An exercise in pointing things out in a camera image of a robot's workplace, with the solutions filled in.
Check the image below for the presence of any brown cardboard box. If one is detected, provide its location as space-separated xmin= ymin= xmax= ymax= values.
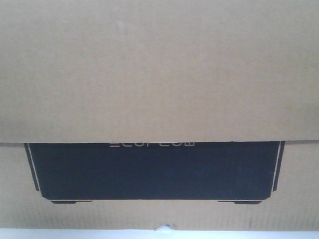
xmin=0 ymin=0 xmax=319 ymax=231

